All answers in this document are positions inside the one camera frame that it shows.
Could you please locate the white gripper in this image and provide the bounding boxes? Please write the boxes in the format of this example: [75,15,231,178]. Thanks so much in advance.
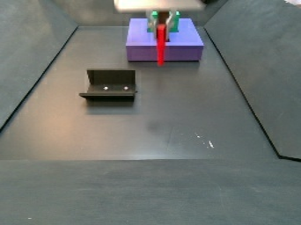
[114,0,205,33]

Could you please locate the red peg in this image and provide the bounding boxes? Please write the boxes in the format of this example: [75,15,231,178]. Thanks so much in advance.
[157,24,166,66]

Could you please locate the purple base board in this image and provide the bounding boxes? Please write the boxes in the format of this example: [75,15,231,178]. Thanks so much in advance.
[126,18,205,62]

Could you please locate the green block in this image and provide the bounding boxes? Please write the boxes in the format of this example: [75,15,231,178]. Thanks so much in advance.
[146,11,181,33]

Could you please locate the black angle bracket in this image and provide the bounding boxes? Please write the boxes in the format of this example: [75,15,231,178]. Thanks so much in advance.
[79,69,136,99]

